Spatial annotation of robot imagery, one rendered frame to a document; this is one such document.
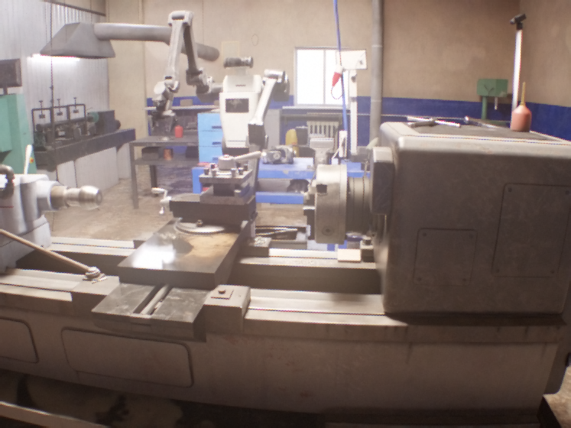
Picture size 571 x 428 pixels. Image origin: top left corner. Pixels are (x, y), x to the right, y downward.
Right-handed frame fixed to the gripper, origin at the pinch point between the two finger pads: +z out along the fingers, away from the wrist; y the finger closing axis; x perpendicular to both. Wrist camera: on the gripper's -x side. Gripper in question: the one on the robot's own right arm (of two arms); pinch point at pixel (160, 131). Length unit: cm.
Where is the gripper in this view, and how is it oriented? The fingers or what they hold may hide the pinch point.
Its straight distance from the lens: 211.4
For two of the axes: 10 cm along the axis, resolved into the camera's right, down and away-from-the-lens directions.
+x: 1.5, 2.3, 9.6
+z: -0.9, 9.7, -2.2
